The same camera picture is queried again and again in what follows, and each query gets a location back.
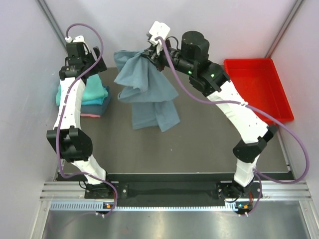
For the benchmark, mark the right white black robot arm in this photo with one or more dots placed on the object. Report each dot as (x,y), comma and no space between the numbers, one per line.
(214,83)

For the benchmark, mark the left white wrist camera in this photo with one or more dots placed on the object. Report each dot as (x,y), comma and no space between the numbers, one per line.
(76,39)

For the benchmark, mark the aluminium frame rail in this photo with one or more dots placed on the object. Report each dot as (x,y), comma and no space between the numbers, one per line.
(71,190)

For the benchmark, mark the teal folded t shirt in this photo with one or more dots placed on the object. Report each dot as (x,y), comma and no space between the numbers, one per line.
(92,87)

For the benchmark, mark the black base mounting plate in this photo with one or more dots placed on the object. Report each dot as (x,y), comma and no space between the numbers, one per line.
(211,190)

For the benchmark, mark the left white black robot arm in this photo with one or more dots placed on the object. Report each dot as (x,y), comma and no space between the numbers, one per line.
(67,138)

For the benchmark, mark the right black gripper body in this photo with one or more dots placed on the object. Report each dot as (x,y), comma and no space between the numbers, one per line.
(174,56)

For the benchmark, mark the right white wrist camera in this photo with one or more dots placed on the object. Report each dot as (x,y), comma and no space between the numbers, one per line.
(158,29)

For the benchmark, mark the red plastic bin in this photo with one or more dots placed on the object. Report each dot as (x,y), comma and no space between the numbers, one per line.
(259,84)

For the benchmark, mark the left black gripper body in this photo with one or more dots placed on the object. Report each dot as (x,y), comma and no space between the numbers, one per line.
(88,58)

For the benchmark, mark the grey-blue t shirt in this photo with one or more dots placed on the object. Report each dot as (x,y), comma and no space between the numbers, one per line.
(148,91)

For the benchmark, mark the pink folded t shirt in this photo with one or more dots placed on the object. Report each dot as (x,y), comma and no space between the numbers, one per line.
(90,115)

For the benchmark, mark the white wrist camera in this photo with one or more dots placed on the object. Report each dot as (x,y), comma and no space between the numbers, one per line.
(158,29)
(76,39)

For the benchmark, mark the grey slotted cable duct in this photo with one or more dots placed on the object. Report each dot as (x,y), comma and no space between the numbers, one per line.
(105,207)

